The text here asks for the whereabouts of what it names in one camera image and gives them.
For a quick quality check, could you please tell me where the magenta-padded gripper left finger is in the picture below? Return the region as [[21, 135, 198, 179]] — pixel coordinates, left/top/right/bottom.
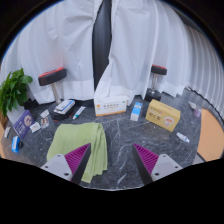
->
[[39, 143, 92, 185]]

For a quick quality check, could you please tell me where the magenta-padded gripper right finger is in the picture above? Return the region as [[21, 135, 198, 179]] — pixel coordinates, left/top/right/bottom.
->
[[131, 143, 183, 186]]

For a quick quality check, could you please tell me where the light green folded towel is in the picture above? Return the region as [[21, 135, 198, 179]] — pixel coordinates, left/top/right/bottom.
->
[[46, 122, 109, 184]]

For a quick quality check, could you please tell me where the small white sachet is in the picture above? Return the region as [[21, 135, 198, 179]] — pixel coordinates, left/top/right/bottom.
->
[[175, 131, 191, 144]]

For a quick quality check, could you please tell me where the pill blister pack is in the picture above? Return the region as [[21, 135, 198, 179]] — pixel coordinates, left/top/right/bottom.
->
[[39, 117, 50, 129]]

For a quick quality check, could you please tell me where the white orange-printed flat packet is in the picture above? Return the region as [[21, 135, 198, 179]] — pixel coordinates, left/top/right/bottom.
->
[[29, 121, 42, 134]]

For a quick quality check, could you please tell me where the yellow cardboard box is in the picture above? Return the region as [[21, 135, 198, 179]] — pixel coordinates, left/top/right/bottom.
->
[[145, 98, 182, 133]]

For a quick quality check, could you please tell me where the blue and white box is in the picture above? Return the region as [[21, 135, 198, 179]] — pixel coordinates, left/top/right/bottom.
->
[[11, 135, 22, 154]]

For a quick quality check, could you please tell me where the white tube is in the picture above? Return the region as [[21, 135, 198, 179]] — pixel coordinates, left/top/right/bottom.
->
[[72, 105, 87, 121]]

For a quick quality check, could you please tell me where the stack of white booklets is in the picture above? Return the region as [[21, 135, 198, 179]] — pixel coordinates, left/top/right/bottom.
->
[[53, 99, 76, 116]]

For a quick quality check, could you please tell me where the purple cardboard box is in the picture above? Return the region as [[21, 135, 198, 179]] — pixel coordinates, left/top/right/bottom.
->
[[12, 109, 36, 140]]

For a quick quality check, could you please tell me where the small blue white carton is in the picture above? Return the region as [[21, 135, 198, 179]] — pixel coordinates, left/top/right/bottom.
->
[[129, 101, 143, 122]]

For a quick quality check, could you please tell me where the small white wrapped packet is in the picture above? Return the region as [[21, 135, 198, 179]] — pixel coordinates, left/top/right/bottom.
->
[[3, 126, 12, 139]]

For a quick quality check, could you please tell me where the small pale plastic packet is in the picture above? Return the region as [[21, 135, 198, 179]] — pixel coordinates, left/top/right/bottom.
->
[[188, 100, 203, 118]]

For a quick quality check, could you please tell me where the white and orange box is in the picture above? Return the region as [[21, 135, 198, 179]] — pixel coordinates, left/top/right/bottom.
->
[[93, 95, 130, 118]]

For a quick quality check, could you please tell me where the black red-topped bar stool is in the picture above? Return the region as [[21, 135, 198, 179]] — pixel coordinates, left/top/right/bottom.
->
[[144, 64, 168, 102], [37, 66, 75, 122]]

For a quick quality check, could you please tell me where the green plant in white pot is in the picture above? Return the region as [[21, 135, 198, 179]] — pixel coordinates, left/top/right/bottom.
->
[[0, 67, 34, 126]]

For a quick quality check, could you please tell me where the white curtain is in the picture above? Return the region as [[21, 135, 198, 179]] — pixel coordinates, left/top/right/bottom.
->
[[0, 0, 113, 104], [94, 0, 224, 118]]

